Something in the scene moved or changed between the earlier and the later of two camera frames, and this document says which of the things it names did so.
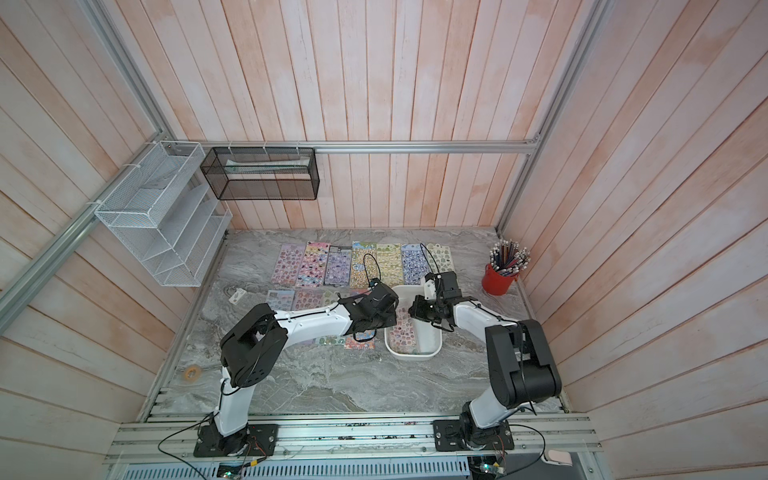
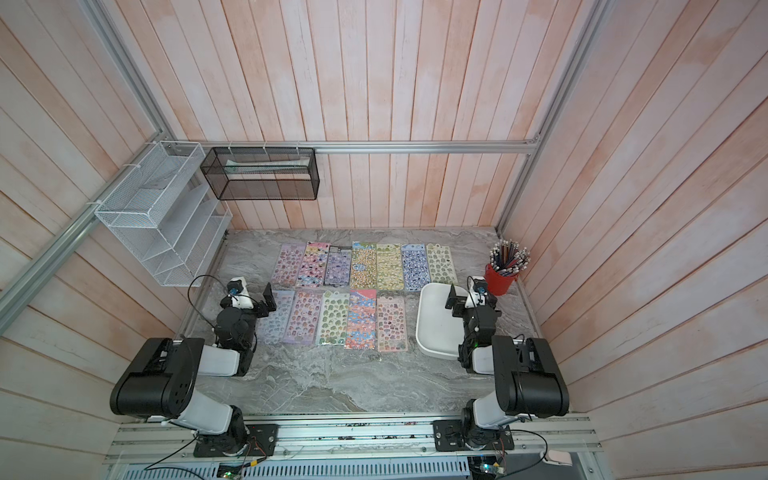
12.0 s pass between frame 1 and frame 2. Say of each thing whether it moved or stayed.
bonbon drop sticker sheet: moved
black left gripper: moved
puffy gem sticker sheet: stayed
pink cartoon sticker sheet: stayed
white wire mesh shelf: stayed
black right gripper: moved
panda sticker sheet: stayed
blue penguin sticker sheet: stayed
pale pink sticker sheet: stayed
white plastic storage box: moved
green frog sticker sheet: stayed
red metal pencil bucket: stayed
